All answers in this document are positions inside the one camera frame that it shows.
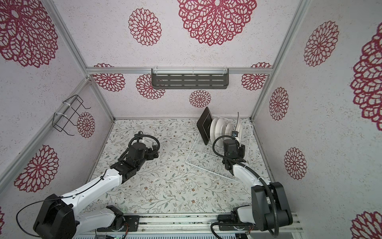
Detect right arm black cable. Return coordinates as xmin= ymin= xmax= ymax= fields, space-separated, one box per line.
xmin=210 ymin=135 xmax=280 ymax=238

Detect black wire wall basket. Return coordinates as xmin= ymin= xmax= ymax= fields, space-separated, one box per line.
xmin=51 ymin=94 xmax=90 ymax=136

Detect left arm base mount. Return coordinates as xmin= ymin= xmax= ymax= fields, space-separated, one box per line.
xmin=96 ymin=215 xmax=140 ymax=233

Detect white square plate black rim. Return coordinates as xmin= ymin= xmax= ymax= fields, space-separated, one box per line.
xmin=233 ymin=113 xmax=243 ymax=143

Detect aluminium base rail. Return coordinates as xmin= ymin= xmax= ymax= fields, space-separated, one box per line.
xmin=74 ymin=212 xmax=303 ymax=235

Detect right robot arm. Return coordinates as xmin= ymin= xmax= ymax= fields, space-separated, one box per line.
xmin=221 ymin=136 xmax=293 ymax=237

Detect white round plate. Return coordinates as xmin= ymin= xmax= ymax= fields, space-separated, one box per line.
xmin=210 ymin=118 xmax=219 ymax=144
xmin=215 ymin=119 xmax=227 ymax=147
xmin=224 ymin=123 xmax=233 ymax=139

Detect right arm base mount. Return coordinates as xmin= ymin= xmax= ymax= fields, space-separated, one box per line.
xmin=217 ymin=214 xmax=258 ymax=231

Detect dark grey wall shelf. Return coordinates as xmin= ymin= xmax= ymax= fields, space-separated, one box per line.
xmin=151 ymin=68 xmax=229 ymax=90

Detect white wire dish rack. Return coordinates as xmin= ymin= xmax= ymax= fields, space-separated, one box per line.
xmin=184 ymin=115 xmax=254 ymax=179

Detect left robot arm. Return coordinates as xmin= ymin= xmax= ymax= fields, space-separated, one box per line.
xmin=33 ymin=132 xmax=160 ymax=239

